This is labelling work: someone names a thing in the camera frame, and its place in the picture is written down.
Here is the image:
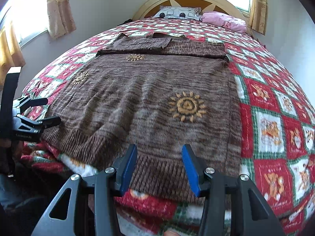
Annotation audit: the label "cream arched bed headboard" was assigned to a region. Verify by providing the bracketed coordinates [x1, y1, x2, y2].
[132, 0, 248, 24]

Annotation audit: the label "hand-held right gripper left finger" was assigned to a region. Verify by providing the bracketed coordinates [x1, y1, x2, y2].
[31, 144, 138, 236]

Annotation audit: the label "red checkered bear print blanket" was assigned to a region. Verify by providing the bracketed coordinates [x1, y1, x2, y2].
[20, 17, 315, 236]

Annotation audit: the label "orange curtain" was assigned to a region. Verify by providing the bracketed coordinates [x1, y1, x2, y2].
[0, 21, 26, 90]

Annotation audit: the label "pink pillow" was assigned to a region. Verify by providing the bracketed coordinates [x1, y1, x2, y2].
[201, 12, 247, 34]

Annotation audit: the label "beige patterned curtain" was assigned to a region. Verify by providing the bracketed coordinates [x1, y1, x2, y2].
[46, 0, 76, 39]

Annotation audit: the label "brown knit sweater sun pattern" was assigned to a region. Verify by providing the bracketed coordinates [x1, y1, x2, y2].
[39, 32, 243, 203]

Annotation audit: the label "wide framed window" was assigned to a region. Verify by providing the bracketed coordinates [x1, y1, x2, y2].
[0, 0, 51, 48]

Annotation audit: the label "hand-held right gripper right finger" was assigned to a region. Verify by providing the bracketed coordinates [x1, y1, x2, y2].
[181, 144, 287, 236]

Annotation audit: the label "grey white patterned pillow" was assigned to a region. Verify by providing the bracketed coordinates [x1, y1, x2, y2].
[153, 6, 202, 21]

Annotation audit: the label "person's blue pants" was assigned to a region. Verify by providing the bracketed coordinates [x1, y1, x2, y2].
[0, 174, 32, 212]

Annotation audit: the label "narrow yellow patterned curtain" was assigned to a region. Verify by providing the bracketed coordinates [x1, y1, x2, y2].
[247, 0, 268, 35]

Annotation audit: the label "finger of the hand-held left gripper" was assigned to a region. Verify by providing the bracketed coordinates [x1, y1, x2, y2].
[37, 117, 61, 129]
[15, 96, 49, 115]

